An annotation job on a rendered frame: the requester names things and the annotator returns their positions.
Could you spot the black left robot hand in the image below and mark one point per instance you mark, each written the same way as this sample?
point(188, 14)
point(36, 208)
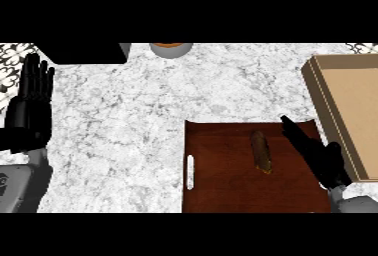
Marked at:
point(30, 110)

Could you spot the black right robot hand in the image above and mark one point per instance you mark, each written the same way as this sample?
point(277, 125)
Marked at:
point(315, 151)

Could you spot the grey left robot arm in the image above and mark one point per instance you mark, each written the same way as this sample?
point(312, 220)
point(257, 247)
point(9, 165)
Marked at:
point(20, 186)

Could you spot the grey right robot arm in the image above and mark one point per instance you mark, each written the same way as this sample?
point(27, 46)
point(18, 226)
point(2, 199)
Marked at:
point(352, 201)

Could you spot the brown sweet potato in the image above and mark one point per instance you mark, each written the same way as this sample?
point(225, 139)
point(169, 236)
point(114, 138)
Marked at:
point(260, 151)

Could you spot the open cardboard box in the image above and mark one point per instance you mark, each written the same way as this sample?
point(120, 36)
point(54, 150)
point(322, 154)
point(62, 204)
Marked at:
point(347, 113)

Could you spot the dark brown wooden tray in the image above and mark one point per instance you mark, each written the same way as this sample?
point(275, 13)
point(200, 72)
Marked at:
point(246, 173)

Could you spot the black box appliance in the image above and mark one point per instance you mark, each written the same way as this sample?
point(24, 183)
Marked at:
point(86, 52)

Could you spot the grey pot with orange top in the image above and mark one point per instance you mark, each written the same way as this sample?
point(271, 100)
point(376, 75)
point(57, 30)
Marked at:
point(170, 50)

